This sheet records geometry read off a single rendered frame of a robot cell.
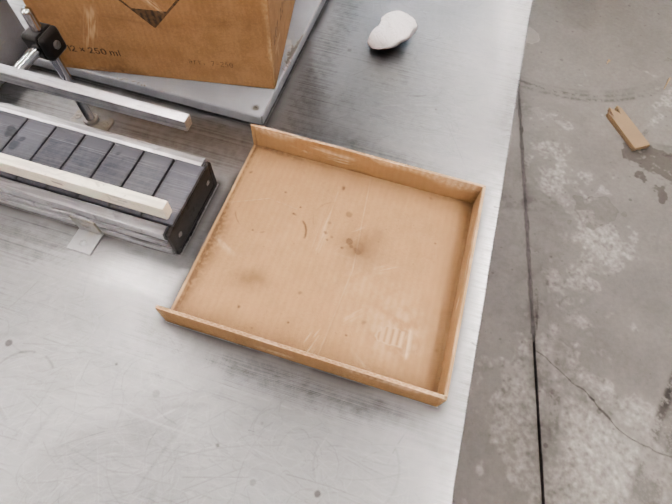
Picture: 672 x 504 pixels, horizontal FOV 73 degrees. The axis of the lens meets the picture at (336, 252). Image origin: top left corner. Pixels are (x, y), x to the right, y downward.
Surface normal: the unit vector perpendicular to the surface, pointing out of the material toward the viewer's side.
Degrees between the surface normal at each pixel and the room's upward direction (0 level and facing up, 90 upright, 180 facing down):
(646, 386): 0
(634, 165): 0
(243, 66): 90
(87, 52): 90
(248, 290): 0
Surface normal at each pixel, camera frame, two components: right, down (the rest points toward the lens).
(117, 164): 0.04, -0.46
